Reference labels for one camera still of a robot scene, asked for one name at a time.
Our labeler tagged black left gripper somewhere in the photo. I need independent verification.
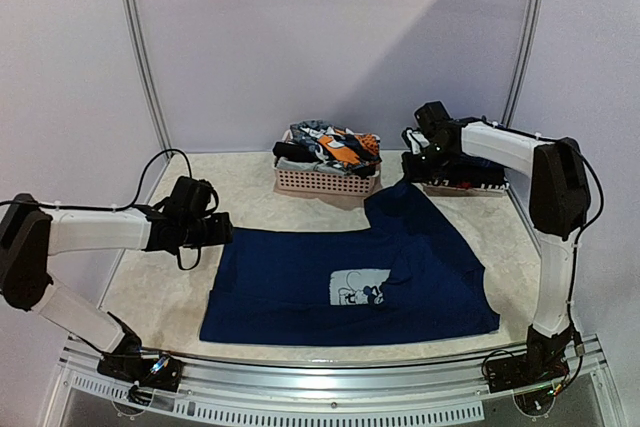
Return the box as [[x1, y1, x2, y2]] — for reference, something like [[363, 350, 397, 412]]
[[181, 211, 233, 248]]

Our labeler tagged navy blue Mickey t-shirt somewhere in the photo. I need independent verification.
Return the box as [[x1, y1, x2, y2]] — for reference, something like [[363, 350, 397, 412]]
[[199, 182, 500, 347]]

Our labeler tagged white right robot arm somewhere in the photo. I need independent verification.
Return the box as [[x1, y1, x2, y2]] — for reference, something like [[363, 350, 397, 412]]
[[408, 101, 591, 344]]

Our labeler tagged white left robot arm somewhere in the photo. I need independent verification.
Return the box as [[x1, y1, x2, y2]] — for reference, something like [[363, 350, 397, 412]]
[[1, 176, 233, 381]]

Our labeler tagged black folded printed garment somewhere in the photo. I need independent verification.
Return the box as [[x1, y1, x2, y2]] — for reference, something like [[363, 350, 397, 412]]
[[422, 155, 509, 194]]

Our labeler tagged orange patterned crumpled garment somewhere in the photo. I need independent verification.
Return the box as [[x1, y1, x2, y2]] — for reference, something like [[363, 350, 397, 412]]
[[289, 120, 382, 178]]

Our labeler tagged pink perforated plastic basket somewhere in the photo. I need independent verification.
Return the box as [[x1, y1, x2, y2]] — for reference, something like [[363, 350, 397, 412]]
[[273, 129, 384, 198]]

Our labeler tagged grey folded garment in basket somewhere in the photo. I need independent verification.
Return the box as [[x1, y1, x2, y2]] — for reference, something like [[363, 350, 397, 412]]
[[275, 157, 322, 172]]

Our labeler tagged black garment in basket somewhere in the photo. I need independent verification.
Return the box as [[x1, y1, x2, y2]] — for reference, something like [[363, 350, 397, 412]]
[[272, 142, 317, 163]]

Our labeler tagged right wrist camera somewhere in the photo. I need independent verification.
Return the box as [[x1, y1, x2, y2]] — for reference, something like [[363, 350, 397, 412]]
[[401, 127, 430, 155]]

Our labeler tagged right aluminium corner post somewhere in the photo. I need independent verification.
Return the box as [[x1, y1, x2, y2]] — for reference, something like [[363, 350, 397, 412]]
[[501, 0, 542, 126]]

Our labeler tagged aluminium corner post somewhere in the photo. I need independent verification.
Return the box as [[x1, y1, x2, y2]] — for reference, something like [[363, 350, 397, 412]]
[[501, 0, 542, 126], [122, 0, 172, 149]]

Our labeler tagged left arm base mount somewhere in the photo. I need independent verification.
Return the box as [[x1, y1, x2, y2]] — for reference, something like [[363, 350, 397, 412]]
[[97, 354, 185, 407]]

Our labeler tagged aluminium front rail frame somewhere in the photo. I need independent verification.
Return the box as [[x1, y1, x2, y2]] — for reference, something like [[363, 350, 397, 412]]
[[43, 336, 627, 426]]

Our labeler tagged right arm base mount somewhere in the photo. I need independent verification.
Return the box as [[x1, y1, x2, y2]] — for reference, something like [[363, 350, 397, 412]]
[[481, 333, 585, 419]]

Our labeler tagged left aluminium corner post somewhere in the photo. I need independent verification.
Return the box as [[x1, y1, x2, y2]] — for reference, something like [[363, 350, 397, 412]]
[[122, 0, 172, 149]]

